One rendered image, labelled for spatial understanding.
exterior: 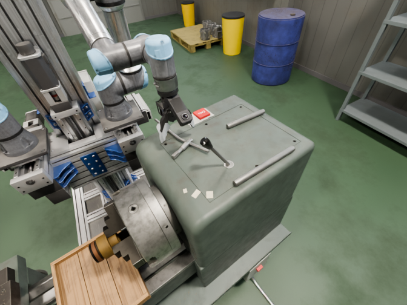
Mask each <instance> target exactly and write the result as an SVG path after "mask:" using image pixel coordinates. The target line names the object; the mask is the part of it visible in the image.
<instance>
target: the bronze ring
mask: <svg viewBox="0 0 407 305"><path fill-rule="evenodd" d="M119 242H121V239H120V237H119V236H118V234H117V233H115V234H113V235H112V236H110V237H108V238H107V237H106V236H105V234H102V235H101V236H99V237H98V238H96V241H93V242H91V243H90V244H89V245H88V248H89V251H90V253H91V256H92V257H93V259H94V260H95V262H97V263H99V262H101V261H103V260H104V259H108V258H110V257H111V256H113V255H114V252H113V250H112V247H113V246H114V245H116V244H118V243H119Z"/></svg>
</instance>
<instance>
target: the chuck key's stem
mask: <svg viewBox="0 0 407 305"><path fill-rule="evenodd" d="M190 142H191V143H192V142H193V139H192V138H189V139H188V140H187V141H186V142H184V143H183V144H182V145H181V146H180V148H179V149H178V150H177V151H176V152H175V153H174V154H173V155H172V158H173V159H175V158H176V157H177V156H178V155H179V154H180V153H181V152H182V151H184V150H185V149H186V148H187V147H188V146H189V145H190Z"/></svg>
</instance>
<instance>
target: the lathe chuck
mask: <svg viewBox="0 0 407 305"><path fill-rule="evenodd" d="M117 192H120V193H119V194H118V195H116V196H113V195H115V194H116V193H117ZM112 196H113V197H112V199H113V201H114V204H115V207H116V209H117V211H118V213H119V215H120V217H121V219H122V221H123V223H124V225H125V227H126V229H127V231H128V233H129V235H130V236H131V238H132V240H133V241H134V243H135V245H136V247H137V248H138V250H139V252H140V253H141V255H142V256H143V258H144V260H145V261H146V262H148V261H149V259H150V258H151V257H153V258H154V257H156V259H157V260H156V261H155V262H154V263H151V264H150V265H149V266H150V267H152V268H153V267H155V266H156V265H157V264H159V263H160V262H161V261H163V260H164V259H166V258H167V257H168V256H170V255H171V254H172V253H173V250H172V248H171V246H170V244H169V242H168V240H167V238H166V236H165V234H164V233H163V231H162V229H161V227H160V226H159V224H158V222H157V220H156V218H155V217H154V215H153V213H152V211H151V209H150V208H149V206H148V204H147V203H146V201H145V199H144V197H143V196H142V194H141V192H140V190H139V189H138V187H137V186H136V184H135V183H134V182H133V183H130V184H129V185H127V186H125V187H123V188H121V189H120V190H118V191H116V192H114V193H112ZM133 204H136V205H138V207H139V209H138V211H137V213H135V214H131V213H129V211H128V208H129V207H130V206H131V205H133Z"/></svg>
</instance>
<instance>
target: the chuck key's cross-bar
mask: <svg viewBox="0 0 407 305"><path fill-rule="evenodd" d="M154 121H156V122H157V123H160V122H159V121H158V120H157V119H155V120H154ZM168 132H169V133H170V134H172V135H173V136H174V137H175V138H176V139H177V140H180V141H181V142H186V140H184V139H181V138H180V137H179V136H177V135H176V134H175V133H174V132H172V131H171V130H170V129H169V130H168ZM190 145H191V146H193V147H195V148H198V149H201V150H202V151H205V152H207V153H208V152H209V151H210V150H208V149H206V148H203V147H201V146H199V145H196V144H194V143H191V142H190Z"/></svg>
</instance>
